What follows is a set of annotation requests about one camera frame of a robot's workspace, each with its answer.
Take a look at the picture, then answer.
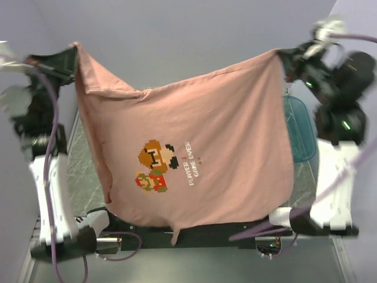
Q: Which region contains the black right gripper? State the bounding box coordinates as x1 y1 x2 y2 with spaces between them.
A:
275 38 335 100

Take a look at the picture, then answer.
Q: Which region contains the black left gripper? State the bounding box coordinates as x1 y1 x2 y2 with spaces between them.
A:
23 45 80 121

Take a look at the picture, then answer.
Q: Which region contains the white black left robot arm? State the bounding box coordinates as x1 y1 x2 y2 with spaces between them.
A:
1 41 118 263

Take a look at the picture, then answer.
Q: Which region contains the teal translucent plastic basin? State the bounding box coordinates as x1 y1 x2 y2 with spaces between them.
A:
283 95 317 163

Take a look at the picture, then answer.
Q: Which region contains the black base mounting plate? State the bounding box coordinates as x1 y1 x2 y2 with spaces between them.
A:
97 218 295 253

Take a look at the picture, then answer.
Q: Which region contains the pink t-shirt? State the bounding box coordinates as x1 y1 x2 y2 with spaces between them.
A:
75 43 294 243

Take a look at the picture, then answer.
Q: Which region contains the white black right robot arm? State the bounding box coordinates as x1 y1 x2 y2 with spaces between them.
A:
258 43 376 236

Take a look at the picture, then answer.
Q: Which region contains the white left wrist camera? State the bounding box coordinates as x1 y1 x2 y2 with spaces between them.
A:
0 41 32 73

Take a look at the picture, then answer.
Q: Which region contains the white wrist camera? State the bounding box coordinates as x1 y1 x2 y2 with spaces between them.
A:
0 41 32 73
302 14 347 60

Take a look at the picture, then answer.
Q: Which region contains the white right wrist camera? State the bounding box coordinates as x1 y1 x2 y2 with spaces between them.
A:
302 14 347 60

